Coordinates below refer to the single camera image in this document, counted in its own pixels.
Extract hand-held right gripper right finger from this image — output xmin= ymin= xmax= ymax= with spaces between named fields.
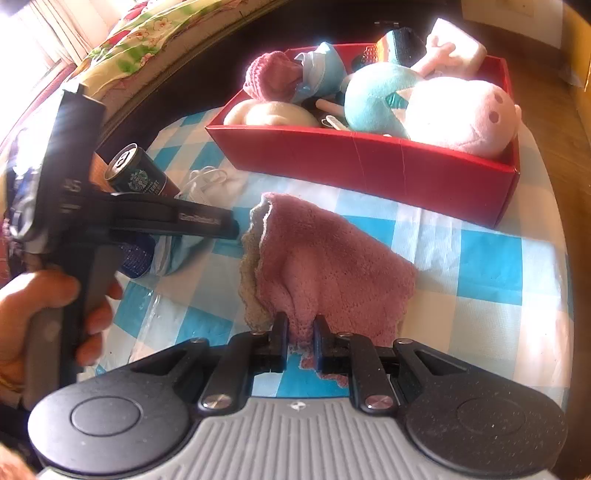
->
xmin=313 ymin=314 xmax=467 ymax=414

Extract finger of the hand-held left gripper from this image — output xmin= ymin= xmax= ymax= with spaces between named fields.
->
xmin=99 ymin=191 xmax=242 ymax=241

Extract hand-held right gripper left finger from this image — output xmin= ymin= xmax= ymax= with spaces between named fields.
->
xmin=133 ymin=312 xmax=291 ymax=413

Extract pink towel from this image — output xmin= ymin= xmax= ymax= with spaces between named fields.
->
xmin=239 ymin=191 xmax=419 ymax=385

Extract red cardboard box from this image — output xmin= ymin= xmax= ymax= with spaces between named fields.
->
xmin=205 ymin=44 xmax=522 ymax=230

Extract pink pig plush toy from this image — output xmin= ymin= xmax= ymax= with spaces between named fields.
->
xmin=314 ymin=60 xmax=522 ymax=156

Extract person's left hand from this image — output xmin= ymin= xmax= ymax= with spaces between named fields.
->
xmin=0 ymin=271 xmax=124 ymax=394

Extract blue face mask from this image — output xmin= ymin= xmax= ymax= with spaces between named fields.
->
xmin=150 ymin=167 xmax=232 ymax=278
xmin=295 ymin=41 xmax=349 ymax=105

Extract black drink can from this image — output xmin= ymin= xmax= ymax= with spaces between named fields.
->
xmin=104 ymin=143 xmax=182 ymax=199

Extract blue drink can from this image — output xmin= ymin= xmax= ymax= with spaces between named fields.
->
xmin=117 ymin=231 xmax=155 ymax=280

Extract cream round plush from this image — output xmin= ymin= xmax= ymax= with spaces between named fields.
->
xmin=224 ymin=99 xmax=321 ymax=128

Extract white curtain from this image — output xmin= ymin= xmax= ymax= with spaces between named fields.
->
xmin=0 ymin=0 xmax=116 ymax=88

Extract floral blanket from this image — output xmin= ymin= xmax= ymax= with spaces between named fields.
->
xmin=69 ymin=0 xmax=259 ymax=100

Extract pink knitted hat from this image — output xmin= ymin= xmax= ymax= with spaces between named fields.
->
xmin=243 ymin=52 xmax=305 ymax=103

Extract blue checkered tablecloth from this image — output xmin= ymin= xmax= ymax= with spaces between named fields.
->
xmin=92 ymin=111 xmax=575 ymax=407

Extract white sponge block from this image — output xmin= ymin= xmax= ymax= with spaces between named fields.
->
xmin=411 ymin=17 xmax=488 ymax=77

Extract wooden wardrobe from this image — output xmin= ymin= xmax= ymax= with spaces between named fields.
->
xmin=561 ymin=0 xmax=591 ymax=88

